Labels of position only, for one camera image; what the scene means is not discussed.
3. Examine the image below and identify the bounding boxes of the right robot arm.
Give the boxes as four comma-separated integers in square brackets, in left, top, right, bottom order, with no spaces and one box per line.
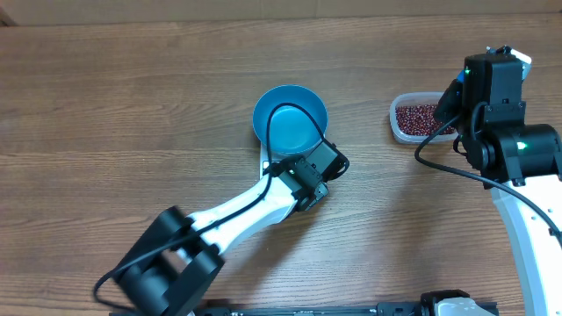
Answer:
[434,49,561,315]

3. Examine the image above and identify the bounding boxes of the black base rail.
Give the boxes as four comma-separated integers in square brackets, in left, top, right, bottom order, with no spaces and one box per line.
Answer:
[108,289,500,316]

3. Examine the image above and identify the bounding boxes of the red beans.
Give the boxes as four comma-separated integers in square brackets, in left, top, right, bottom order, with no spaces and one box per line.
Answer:
[395,104,443,136]

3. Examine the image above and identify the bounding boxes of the clear plastic container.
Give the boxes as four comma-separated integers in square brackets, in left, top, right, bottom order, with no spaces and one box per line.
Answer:
[389,92,443,145]

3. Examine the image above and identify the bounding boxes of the blue plastic measuring scoop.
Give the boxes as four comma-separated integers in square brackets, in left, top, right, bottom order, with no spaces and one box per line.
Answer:
[456,70,465,83]

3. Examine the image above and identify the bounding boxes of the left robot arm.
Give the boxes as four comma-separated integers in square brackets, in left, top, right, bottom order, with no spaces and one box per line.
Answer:
[109,155,348,315]

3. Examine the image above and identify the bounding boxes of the blue metal bowl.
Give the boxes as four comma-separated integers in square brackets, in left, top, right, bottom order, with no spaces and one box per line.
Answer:
[252,84,328,154]

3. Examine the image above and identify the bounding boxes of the white digital kitchen scale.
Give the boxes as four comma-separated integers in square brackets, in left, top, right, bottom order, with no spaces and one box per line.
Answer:
[259,143,306,178]

